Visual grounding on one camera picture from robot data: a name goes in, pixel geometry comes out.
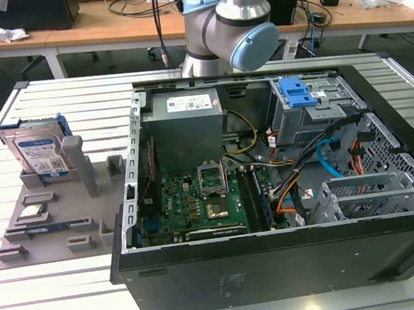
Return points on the black graphics card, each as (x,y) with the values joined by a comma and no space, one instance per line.
(214,232)

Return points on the silver CPU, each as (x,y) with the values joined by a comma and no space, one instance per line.
(31,212)

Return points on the installed RAM stick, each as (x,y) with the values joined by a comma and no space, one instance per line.
(263,201)

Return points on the CPU socket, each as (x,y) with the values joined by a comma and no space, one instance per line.
(217,210)

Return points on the black RAM slot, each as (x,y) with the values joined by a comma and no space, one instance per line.
(254,203)
(245,199)

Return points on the grey metal drive cage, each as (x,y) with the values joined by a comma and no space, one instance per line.
(299,124)

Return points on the black speaker box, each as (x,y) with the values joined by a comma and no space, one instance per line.
(284,1)

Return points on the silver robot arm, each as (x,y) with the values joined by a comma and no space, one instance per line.
(240,9)

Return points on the blue plastic carrier latch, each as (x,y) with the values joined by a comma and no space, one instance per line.
(298,93)

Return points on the blue RAM stick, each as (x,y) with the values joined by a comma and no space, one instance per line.
(47,228)

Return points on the grey parts rack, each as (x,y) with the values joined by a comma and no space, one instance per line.
(69,205)

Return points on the grey metal disk bay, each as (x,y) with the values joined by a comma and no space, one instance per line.
(364,184)

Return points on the crumpled white paper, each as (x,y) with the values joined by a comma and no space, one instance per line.
(8,34)

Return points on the hard disk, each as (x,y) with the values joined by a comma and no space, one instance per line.
(38,153)

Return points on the green motherboard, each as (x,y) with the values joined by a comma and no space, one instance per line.
(183,208)

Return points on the black computer tower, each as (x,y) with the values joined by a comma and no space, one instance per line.
(32,12)

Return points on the black open PC case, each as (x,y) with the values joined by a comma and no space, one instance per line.
(277,273)

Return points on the metal locking lever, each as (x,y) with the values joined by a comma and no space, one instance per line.
(226,168)

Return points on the grey power supply unit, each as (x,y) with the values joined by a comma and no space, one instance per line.
(183,139)

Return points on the black case fan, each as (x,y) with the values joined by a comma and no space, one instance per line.
(147,190)

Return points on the wooden desk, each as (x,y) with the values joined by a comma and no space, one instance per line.
(107,29)

